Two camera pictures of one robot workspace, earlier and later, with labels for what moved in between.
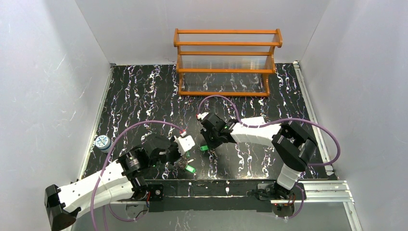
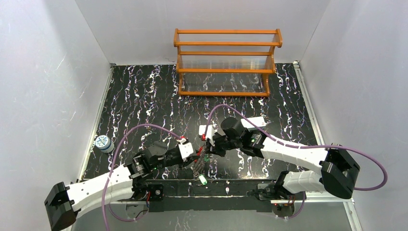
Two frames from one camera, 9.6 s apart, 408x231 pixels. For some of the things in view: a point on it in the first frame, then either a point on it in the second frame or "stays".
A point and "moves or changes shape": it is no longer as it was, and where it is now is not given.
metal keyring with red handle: [183, 162] moves or changes shape
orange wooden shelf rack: [225, 62] stays
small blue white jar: [104, 143] stays
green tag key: [190, 169] → [202, 179]
